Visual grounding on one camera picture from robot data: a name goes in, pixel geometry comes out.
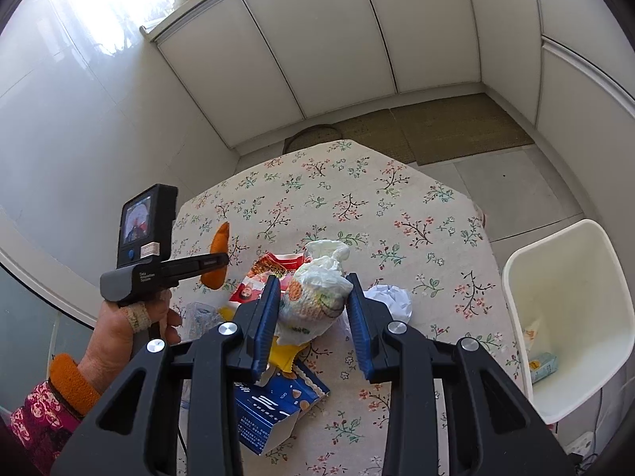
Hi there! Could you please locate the woven olive floor mat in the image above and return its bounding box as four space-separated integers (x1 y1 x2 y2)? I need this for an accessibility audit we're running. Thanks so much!
389 93 535 167
339 108 418 165

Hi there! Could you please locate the white power strip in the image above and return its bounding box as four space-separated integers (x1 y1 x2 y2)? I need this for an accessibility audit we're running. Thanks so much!
566 431 597 458

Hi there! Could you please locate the tall white cabinet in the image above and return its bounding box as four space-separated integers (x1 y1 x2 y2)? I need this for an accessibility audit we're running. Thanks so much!
479 0 635 278

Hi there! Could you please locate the white plastic bag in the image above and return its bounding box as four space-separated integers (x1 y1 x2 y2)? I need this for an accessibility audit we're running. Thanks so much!
275 240 353 346

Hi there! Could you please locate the red snack packet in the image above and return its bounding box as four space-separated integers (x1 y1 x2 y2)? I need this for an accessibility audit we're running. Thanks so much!
229 252 306 316

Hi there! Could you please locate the crumpled white paper ball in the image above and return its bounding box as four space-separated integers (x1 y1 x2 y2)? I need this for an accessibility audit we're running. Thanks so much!
364 284 413 331

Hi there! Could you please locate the person's left hand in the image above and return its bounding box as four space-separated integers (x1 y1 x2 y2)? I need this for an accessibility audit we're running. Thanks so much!
79 288 182 397

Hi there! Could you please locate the clear plastic wrapper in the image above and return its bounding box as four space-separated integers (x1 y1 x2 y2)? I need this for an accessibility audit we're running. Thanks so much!
181 301 224 343

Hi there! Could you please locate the person's left forearm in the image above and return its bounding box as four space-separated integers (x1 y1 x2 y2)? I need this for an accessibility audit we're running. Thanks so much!
10 353 103 476

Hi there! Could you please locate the yellow wrapper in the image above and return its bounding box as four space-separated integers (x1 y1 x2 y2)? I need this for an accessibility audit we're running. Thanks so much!
268 338 305 376

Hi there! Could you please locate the light blue packet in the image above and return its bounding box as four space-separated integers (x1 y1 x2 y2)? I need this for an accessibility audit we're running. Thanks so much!
528 352 559 384

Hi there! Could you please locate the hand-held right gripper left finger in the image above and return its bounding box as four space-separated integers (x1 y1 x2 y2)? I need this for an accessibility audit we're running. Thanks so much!
52 274 283 476

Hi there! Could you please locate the white cabinet row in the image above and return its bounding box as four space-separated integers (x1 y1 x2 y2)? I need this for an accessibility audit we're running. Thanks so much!
144 0 485 150

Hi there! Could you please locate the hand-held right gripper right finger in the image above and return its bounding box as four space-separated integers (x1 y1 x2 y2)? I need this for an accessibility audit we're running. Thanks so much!
344 273 579 476

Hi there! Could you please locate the white trash bin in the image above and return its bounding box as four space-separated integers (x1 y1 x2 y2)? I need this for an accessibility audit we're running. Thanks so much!
502 219 635 426

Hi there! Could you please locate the floral tablecloth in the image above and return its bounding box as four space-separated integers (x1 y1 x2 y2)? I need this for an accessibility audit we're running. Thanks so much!
169 139 527 476

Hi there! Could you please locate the blue carton box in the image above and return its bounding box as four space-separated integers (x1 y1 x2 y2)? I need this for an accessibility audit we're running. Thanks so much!
233 357 331 457

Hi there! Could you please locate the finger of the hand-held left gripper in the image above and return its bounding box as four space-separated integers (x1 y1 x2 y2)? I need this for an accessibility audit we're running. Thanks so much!
166 253 230 283

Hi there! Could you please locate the black cable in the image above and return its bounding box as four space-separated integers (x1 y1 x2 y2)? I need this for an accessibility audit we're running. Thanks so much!
591 386 605 440

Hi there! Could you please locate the orange peel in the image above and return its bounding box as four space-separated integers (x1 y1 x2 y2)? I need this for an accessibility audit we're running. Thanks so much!
208 221 232 291

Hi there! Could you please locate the glass door with white frame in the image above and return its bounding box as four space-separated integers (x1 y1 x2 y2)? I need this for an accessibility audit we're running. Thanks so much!
0 205 100 407

